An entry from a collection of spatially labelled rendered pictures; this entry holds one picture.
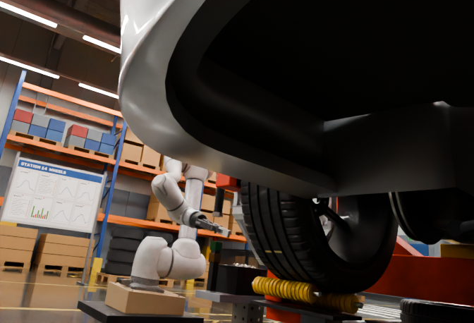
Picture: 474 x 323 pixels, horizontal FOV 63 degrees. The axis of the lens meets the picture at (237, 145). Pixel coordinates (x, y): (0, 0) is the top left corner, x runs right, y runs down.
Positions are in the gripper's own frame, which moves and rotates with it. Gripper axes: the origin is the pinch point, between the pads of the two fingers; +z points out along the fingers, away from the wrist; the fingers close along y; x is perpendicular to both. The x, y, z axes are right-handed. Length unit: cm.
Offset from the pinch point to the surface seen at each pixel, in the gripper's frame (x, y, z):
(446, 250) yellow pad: -21, 41, 75
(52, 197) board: 84, 132, -547
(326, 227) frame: -15.3, 24.9, 33.3
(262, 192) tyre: -21, -32, 43
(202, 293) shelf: 27.0, -2.9, 1.1
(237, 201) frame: -15.5, -24.4, 26.6
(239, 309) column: 31.2, 16.3, 7.3
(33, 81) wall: -139, 176, -1083
